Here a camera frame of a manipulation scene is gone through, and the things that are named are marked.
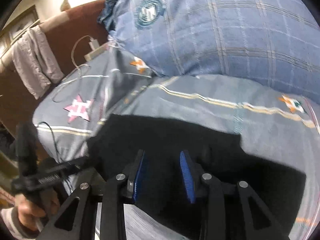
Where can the brown headboard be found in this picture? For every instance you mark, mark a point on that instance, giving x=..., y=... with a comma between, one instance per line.
x=67, y=30

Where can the grey star-print bed sheet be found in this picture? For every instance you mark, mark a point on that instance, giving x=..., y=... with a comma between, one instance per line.
x=200, y=110

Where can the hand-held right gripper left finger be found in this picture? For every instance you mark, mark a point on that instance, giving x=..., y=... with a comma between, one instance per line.
x=138, y=177

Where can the person's left forearm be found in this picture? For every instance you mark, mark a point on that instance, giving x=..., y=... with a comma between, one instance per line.
x=12, y=225

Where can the blue plaid pillow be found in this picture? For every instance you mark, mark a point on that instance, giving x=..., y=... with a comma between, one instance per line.
x=225, y=30

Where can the framed wall picture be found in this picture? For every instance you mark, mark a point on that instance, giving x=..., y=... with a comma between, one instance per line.
x=22, y=22

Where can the black pants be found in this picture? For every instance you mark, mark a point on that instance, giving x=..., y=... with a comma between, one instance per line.
x=175, y=135

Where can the person's left hand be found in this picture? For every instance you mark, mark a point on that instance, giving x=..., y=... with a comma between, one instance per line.
x=27, y=210

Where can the white charger plug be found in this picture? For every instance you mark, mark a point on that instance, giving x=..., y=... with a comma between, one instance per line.
x=94, y=44

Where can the white power strip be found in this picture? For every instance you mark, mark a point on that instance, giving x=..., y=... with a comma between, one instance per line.
x=96, y=53

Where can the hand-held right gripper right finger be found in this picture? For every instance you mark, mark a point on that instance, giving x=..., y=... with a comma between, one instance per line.
x=186, y=177

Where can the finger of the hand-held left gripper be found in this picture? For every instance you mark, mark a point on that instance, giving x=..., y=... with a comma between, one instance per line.
x=73, y=164

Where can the grey hanging garment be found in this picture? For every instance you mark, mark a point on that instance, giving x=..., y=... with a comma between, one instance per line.
x=35, y=62

